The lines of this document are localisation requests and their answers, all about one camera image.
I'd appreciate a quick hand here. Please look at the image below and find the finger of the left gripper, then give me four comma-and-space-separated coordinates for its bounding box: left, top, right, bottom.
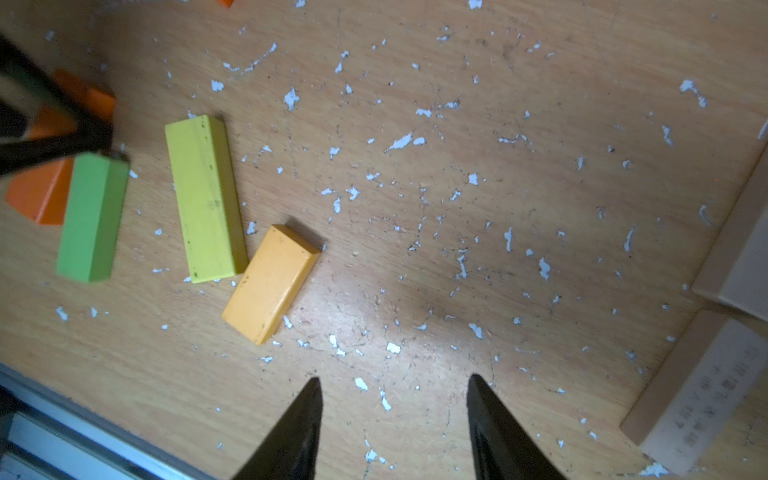
1, 37, 113, 175

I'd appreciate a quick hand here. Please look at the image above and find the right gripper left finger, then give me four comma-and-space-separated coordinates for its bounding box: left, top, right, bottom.
233, 377, 323, 480

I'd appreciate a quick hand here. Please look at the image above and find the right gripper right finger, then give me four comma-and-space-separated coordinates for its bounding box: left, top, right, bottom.
467, 374, 565, 480

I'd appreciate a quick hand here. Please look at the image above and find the long light green block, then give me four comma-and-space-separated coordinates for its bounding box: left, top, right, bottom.
56, 153, 129, 284

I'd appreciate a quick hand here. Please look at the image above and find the natural wood block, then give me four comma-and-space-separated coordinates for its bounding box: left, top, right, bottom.
620, 310, 767, 476
692, 154, 767, 321

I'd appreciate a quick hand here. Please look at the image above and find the small yellow block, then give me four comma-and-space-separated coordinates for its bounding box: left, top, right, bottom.
222, 224, 321, 345

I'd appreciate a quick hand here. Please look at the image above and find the aluminium front rail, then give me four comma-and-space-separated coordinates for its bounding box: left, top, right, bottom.
1, 364, 211, 479

